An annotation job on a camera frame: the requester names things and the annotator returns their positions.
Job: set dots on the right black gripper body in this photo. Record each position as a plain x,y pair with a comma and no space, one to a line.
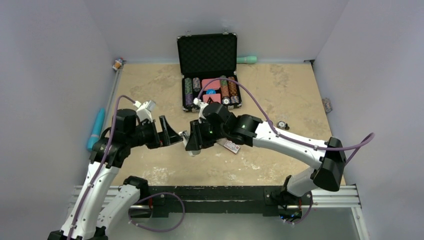
210,134

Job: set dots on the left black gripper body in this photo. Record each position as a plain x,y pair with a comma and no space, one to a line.
148,135

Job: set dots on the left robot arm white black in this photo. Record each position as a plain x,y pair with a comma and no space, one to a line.
89,219

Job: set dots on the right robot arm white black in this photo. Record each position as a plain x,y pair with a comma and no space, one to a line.
325,159

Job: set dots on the red white staple box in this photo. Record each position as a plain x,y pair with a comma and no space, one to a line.
229,145

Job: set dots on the blue cylinder tool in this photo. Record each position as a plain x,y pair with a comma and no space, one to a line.
96,129

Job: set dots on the black poker chip case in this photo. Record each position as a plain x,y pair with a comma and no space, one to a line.
205,56

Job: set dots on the grey poker chip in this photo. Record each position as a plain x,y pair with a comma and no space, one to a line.
283,125

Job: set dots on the mint green flashlight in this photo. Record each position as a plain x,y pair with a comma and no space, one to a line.
250,60

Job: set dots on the small orange bottle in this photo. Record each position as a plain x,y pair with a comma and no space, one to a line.
118,63

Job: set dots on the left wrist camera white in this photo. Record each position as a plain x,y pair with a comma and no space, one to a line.
144,110

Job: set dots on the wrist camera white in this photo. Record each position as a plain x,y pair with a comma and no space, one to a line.
144,110
202,105

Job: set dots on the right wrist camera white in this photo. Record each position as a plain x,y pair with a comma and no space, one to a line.
202,105

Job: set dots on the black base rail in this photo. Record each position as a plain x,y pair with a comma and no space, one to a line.
268,200

